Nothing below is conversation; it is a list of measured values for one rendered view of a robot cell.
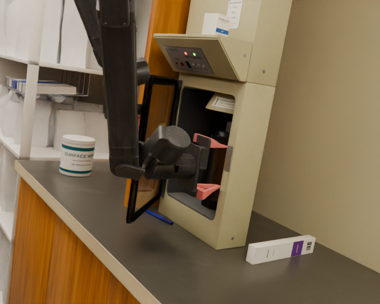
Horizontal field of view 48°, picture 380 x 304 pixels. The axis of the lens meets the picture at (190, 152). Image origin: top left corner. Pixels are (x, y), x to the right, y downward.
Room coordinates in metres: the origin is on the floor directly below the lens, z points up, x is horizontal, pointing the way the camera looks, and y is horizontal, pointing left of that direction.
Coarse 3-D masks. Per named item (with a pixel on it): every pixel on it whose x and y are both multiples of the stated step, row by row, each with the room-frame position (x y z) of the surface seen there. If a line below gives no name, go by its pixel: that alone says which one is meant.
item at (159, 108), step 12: (156, 84) 1.16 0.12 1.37; (144, 96) 1.08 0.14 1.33; (156, 96) 1.17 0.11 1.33; (168, 96) 1.30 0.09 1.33; (144, 108) 1.08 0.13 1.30; (156, 108) 1.19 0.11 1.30; (168, 108) 1.32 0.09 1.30; (156, 120) 1.21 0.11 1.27; (168, 120) 1.34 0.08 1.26; (132, 180) 1.08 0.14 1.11; (144, 180) 1.17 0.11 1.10; (156, 180) 1.31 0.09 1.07; (132, 192) 1.08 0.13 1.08; (144, 192) 1.19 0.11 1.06; (156, 192) 1.33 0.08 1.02; (144, 204) 1.21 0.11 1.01
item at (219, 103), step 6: (216, 96) 1.28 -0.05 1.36; (222, 96) 1.26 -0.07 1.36; (228, 96) 1.25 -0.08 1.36; (210, 102) 1.29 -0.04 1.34; (216, 102) 1.26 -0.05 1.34; (222, 102) 1.25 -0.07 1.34; (228, 102) 1.24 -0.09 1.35; (234, 102) 1.24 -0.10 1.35; (210, 108) 1.27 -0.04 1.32; (216, 108) 1.25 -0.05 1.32; (222, 108) 1.24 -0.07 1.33; (228, 108) 1.23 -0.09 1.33
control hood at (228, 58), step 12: (156, 36) 1.32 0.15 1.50; (168, 36) 1.26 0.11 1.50; (180, 36) 1.21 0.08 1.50; (192, 36) 1.16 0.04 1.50; (204, 36) 1.12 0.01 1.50; (216, 36) 1.08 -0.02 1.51; (204, 48) 1.15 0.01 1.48; (216, 48) 1.11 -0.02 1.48; (228, 48) 1.09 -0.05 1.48; (240, 48) 1.12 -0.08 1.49; (168, 60) 1.36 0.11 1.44; (216, 60) 1.15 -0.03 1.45; (228, 60) 1.10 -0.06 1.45; (240, 60) 1.12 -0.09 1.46; (192, 72) 1.29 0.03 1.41; (216, 72) 1.19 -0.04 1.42; (228, 72) 1.14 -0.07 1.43; (240, 72) 1.13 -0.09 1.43
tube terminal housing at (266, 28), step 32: (192, 0) 1.39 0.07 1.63; (224, 0) 1.26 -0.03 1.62; (256, 0) 1.16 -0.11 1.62; (288, 0) 1.20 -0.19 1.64; (192, 32) 1.37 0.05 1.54; (256, 32) 1.14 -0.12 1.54; (256, 64) 1.16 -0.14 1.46; (256, 96) 1.17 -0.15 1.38; (256, 128) 1.18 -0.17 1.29; (256, 160) 1.20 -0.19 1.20; (224, 192) 1.15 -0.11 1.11; (192, 224) 1.24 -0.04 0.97; (224, 224) 1.15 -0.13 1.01
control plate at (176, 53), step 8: (168, 48) 1.30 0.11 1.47; (176, 48) 1.26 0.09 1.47; (184, 48) 1.23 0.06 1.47; (192, 48) 1.20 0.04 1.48; (200, 48) 1.17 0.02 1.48; (176, 56) 1.30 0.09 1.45; (184, 56) 1.26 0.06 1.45; (192, 56) 1.22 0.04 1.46; (200, 56) 1.19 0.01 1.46; (176, 64) 1.33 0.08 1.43; (184, 64) 1.29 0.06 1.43; (200, 64) 1.22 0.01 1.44; (208, 64) 1.19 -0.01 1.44; (208, 72) 1.22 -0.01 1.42
